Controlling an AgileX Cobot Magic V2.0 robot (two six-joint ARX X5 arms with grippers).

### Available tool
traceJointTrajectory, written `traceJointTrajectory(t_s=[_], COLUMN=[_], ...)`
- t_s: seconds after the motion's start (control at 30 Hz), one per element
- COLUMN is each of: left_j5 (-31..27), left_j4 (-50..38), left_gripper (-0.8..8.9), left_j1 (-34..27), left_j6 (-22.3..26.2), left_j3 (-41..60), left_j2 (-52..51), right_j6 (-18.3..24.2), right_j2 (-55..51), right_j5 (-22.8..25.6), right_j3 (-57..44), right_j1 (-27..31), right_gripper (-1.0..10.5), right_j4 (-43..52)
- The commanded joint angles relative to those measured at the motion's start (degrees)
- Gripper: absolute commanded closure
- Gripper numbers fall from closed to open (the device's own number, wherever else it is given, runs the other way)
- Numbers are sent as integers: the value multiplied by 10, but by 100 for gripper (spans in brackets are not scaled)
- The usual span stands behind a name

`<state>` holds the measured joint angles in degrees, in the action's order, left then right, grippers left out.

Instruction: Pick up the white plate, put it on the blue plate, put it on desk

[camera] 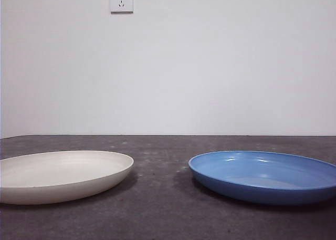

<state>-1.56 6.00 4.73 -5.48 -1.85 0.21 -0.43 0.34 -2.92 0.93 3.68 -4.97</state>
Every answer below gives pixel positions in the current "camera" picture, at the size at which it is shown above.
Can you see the white round plate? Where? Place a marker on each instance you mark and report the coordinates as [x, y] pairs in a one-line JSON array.
[[65, 171]]

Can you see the blue round plate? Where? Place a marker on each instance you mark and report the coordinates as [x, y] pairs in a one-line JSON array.
[[262, 194]]

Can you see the white wall socket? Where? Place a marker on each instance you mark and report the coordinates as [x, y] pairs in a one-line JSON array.
[[121, 9]]

